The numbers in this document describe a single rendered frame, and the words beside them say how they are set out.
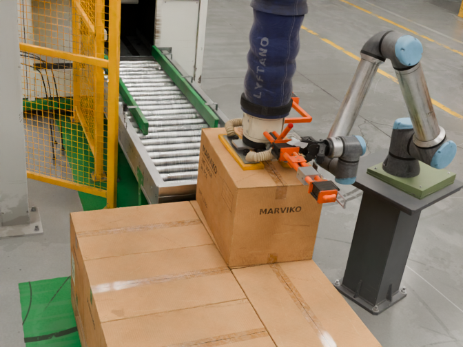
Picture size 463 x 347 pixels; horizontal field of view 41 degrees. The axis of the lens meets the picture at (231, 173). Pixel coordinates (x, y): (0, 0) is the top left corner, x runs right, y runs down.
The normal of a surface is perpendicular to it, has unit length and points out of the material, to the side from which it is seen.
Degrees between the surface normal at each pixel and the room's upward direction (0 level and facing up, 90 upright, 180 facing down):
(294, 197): 90
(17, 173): 90
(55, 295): 0
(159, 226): 0
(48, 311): 0
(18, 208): 90
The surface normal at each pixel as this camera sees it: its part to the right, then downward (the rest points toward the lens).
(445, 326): 0.11, -0.88
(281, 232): 0.29, 0.47
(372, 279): -0.74, 0.24
